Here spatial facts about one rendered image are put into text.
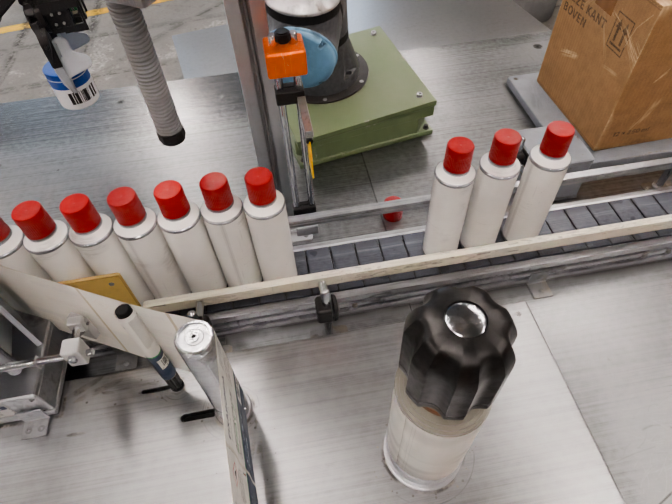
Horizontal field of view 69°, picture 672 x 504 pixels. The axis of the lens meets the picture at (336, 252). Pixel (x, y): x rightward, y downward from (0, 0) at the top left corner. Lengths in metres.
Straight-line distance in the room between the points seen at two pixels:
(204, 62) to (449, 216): 0.83
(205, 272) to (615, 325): 0.59
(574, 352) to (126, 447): 0.60
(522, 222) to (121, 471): 0.61
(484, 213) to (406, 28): 0.79
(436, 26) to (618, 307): 0.86
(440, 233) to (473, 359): 0.38
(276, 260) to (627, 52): 0.65
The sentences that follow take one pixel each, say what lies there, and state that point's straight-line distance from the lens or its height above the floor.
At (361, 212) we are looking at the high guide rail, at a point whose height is 0.96.
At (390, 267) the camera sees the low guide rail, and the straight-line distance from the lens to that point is 0.70.
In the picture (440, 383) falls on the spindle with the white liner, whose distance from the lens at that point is 0.36.
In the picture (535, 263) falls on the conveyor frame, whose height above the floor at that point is 0.88.
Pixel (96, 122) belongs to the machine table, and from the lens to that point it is 1.22.
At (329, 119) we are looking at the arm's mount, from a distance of 0.96.
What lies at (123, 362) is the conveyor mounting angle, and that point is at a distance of 0.78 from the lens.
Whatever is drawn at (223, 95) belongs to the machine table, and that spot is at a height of 0.83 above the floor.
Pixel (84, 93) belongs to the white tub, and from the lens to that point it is 1.03.
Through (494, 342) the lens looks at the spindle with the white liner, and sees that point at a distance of 0.35.
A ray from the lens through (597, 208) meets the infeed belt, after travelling 0.90.
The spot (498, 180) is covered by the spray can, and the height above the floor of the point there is 1.03.
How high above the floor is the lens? 1.47
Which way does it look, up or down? 52 degrees down
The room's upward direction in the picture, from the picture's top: 4 degrees counter-clockwise
